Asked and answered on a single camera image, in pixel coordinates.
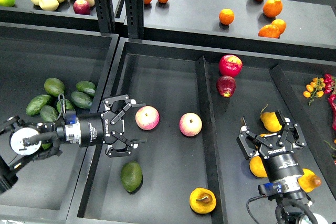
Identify black tray divider left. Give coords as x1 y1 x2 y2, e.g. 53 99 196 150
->
195 56 227 223

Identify yellow pear lower right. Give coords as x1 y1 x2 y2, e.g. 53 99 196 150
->
298 168 322 193

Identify pink apple right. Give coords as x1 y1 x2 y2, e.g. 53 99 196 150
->
179 113 202 137

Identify orange cherry tomato bunch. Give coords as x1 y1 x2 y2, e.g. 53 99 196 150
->
303 77 325 106

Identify yellow pear top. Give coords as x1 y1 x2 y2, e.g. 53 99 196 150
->
260 104 282 132

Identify black shelf post right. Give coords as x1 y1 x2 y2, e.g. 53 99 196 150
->
124 0 144 39

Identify light green avocado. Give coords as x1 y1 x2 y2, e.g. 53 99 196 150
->
41 143 52 150

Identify bright red apple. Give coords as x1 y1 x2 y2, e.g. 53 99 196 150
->
218 55 243 78

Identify dark red apple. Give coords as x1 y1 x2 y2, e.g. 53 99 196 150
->
216 76 236 98

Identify orange large right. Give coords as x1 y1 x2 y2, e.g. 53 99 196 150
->
262 0 283 18

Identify orange behind front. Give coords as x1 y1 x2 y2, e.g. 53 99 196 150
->
271 19 287 34

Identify orange front right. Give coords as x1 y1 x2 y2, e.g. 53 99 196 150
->
258 24 280 38

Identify red chili peppers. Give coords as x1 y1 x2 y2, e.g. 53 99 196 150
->
324 73 336 131

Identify pink apple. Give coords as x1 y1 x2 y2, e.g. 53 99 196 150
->
179 113 202 137
135 105 160 130

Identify black shelf post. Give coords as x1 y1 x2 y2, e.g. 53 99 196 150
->
124 0 144 39
94 0 115 34

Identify red apple on shelf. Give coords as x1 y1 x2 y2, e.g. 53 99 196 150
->
73 0 91 15

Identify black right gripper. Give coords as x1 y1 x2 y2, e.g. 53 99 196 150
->
237 110 307 182

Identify avocado top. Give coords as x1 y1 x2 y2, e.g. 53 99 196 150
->
44 78 65 97

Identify orange small centre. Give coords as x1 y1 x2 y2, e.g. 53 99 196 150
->
218 8 235 25

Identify black shelf post left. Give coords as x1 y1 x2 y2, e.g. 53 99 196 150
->
94 0 115 34

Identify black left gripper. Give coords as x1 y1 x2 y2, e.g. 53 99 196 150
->
77 94 147 158

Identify pink apple left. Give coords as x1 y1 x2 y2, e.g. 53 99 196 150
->
135 105 160 130

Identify avocado centre small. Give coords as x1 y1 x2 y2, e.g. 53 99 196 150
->
56 99 75 112

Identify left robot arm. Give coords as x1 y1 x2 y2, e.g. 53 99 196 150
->
1 94 140 193

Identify avocado upper right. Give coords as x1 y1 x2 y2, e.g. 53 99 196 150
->
76 81 96 97

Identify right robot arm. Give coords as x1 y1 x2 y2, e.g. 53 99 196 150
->
237 111 318 223

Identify avocado middle right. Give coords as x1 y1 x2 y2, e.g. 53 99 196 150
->
70 91 92 109

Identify yellow pear with stem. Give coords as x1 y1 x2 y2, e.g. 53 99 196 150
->
189 187 217 214

